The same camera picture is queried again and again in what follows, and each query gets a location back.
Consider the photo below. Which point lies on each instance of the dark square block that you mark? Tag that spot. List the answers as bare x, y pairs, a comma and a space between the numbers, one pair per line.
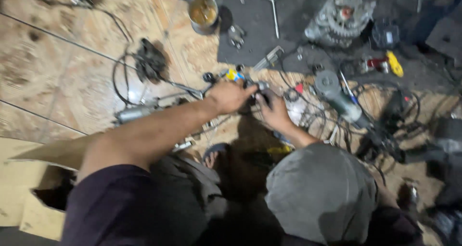
445, 36

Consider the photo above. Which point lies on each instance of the cardboard box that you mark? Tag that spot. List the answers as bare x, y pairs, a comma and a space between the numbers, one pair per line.
32, 192

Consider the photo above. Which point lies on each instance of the yellow and blue item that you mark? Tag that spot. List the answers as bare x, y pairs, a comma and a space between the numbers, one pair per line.
234, 75

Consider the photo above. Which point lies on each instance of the person's sandalled foot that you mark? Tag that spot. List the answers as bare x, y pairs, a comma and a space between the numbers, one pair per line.
213, 155

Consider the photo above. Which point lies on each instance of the small shiny metal part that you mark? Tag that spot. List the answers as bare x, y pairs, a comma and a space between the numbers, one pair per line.
236, 34

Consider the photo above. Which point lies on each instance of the person's left hand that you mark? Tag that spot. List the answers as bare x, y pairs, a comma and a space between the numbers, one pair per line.
231, 97

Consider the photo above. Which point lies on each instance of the dark grey floor mat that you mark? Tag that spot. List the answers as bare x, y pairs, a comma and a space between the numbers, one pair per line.
317, 54

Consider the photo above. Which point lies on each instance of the person's right hand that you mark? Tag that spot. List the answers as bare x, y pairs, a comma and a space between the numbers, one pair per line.
277, 112

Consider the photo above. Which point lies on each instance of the silver cylindrical motor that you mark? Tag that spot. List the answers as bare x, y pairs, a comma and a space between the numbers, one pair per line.
134, 113

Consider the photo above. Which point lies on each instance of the bent metal wrench bar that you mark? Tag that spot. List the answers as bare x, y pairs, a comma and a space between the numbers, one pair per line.
271, 4

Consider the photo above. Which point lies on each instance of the metal tin can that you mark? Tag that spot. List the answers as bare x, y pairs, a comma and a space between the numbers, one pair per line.
203, 14

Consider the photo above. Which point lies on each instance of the person's right fingers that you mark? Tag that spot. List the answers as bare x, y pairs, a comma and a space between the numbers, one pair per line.
264, 98

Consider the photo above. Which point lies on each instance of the small red item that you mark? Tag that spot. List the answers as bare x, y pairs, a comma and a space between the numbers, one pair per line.
299, 88

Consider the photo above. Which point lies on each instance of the small black box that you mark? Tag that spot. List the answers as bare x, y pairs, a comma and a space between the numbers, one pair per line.
385, 34

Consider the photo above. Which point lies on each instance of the red and silver part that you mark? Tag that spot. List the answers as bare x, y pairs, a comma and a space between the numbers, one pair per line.
377, 64

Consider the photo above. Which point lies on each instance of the grey green angle grinder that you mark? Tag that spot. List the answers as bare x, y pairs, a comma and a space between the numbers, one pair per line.
337, 96

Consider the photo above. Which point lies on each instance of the grey alternator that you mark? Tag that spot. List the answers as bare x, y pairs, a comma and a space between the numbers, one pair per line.
339, 20

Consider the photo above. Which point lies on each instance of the person's left fingers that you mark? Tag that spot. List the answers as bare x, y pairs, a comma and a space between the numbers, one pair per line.
249, 90

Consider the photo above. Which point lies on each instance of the person's grey trouser leg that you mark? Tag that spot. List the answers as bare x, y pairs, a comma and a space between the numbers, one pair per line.
321, 192
187, 188

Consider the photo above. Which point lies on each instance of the small dark metal part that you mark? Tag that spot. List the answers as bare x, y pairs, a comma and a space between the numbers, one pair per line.
260, 88

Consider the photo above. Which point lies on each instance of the black power tool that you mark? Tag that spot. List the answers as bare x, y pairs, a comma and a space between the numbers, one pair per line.
393, 108

